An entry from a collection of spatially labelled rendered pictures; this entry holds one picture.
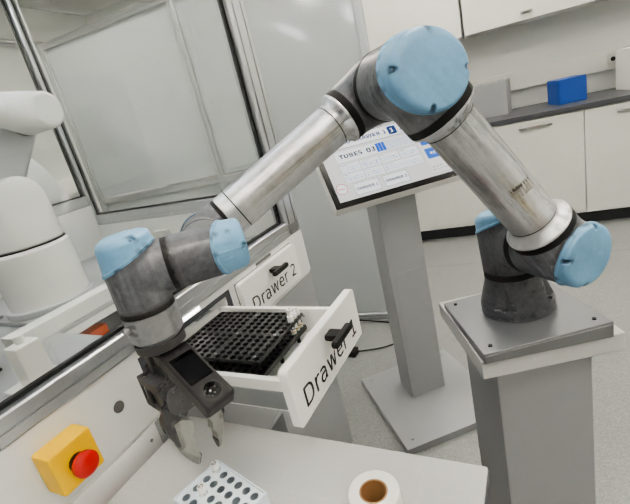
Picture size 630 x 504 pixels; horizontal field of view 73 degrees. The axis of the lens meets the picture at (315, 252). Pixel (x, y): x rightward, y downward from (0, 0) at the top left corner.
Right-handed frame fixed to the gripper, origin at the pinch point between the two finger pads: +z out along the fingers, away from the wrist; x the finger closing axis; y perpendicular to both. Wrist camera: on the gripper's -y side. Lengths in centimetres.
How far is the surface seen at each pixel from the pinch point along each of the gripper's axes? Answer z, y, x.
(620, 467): 84, -37, -107
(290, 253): -7, 37, -58
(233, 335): -5.9, 15.3, -18.9
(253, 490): 4.6, -8.1, -0.7
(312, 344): -7.9, -6.3, -20.4
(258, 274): -8, 32, -41
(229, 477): 4.6, -2.6, -0.3
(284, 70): -67, 116, -155
